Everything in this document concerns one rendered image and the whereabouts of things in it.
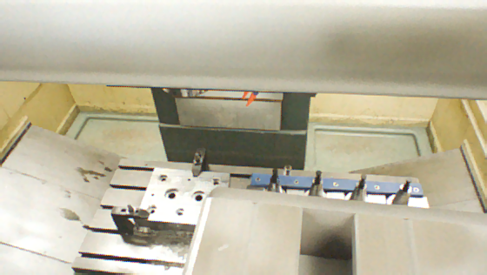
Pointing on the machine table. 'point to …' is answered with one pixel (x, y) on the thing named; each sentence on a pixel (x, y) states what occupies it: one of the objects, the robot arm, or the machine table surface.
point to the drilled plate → (196, 186)
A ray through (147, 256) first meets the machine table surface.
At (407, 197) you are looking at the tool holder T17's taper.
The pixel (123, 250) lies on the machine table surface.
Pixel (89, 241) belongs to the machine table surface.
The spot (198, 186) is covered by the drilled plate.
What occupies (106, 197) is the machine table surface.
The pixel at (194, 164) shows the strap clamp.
